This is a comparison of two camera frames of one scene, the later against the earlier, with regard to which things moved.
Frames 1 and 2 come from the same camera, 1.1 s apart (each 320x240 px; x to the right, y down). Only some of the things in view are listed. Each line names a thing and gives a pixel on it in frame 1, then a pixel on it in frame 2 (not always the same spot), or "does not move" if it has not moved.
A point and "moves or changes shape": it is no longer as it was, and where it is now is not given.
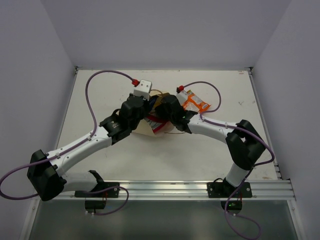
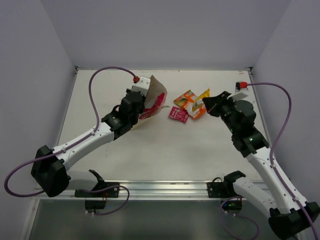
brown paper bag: (144, 127) moves or changes shape
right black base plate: (225, 190) does not move
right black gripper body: (160, 111) → (223, 108)
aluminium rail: (185, 190) does not move
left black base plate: (100, 185) does not move
